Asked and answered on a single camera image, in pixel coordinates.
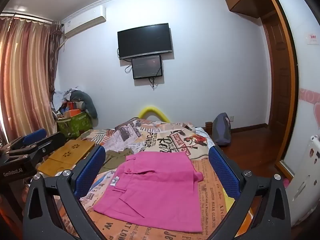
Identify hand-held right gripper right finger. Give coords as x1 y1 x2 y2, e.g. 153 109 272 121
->
207 145 292 240

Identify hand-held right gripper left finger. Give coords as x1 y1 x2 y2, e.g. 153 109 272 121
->
22 145 110 240

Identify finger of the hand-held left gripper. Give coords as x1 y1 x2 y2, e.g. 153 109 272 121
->
0 129 47 153
0 132 67 165

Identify pink pants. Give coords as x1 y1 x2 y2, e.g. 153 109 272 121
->
93 152 203 232

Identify bamboo lap desk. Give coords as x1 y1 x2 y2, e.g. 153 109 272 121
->
37 139 97 177

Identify yellow orange fleece blanket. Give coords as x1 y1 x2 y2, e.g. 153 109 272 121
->
222 189 253 232

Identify green patterned storage box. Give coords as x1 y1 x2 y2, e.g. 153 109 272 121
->
56 111 94 138

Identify olive green garment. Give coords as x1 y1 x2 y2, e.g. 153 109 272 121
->
99 148 134 174

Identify grey purple backpack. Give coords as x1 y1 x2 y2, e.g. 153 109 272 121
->
212 112 232 147

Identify striped pink curtain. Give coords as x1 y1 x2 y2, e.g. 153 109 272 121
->
0 15 63 140

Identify newspaper print blanket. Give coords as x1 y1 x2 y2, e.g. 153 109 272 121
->
54 117 253 240

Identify white rounded object with stickers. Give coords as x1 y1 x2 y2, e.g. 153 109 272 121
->
284 135 320 228

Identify wooden door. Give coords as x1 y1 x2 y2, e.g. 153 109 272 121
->
261 12 289 137

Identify white wardrobe with pink print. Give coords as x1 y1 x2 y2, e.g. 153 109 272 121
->
270 0 320 180

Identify small black monitor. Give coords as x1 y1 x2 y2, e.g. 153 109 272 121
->
132 54 163 80

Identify white air conditioner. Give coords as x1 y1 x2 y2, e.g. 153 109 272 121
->
61 5 107 38

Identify black monitor cable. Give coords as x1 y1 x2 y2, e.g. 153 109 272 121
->
149 76 160 90

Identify black wall television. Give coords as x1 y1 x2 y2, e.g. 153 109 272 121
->
117 23 173 60

